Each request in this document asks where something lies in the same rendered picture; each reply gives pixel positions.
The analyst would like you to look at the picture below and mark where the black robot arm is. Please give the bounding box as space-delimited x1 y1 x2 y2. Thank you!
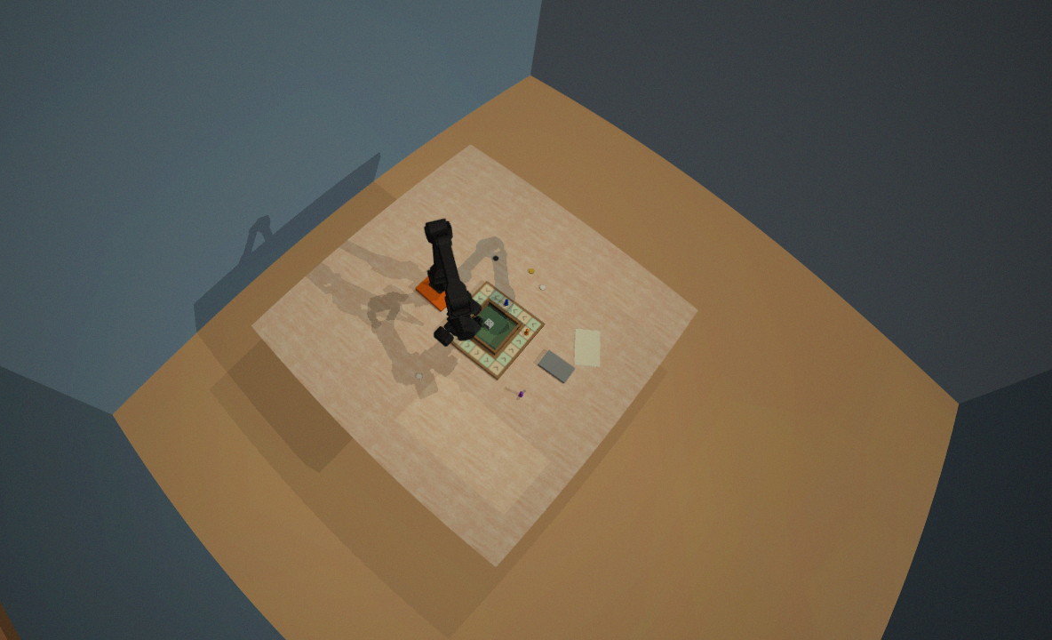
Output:
424 218 482 341

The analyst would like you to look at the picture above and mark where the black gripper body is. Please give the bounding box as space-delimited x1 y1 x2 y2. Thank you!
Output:
434 299 482 347

